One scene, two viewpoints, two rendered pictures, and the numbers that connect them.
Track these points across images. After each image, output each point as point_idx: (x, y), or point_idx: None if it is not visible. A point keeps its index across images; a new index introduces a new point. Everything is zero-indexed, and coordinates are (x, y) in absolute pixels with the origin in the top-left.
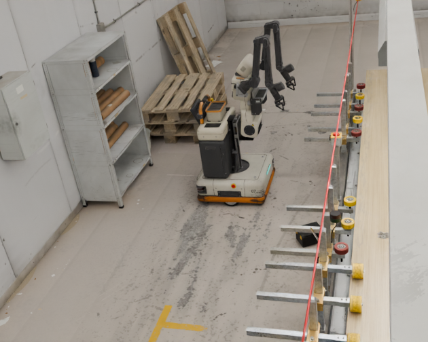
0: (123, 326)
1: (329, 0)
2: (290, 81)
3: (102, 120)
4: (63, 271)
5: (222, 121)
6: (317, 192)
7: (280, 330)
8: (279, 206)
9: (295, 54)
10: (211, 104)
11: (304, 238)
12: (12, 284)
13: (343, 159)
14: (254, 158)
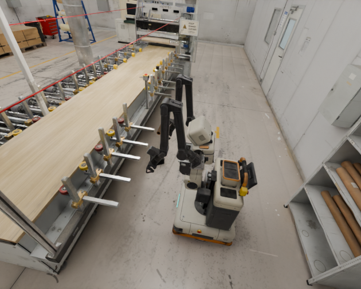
0: (230, 132)
1: None
2: (153, 156)
3: (328, 157)
4: (277, 157)
5: (219, 167)
6: (142, 204)
7: (176, 63)
8: (171, 191)
9: None
10: (237, 175)
11: None
12: (291, 147)
13: (132, 130)
14: (191, 214)
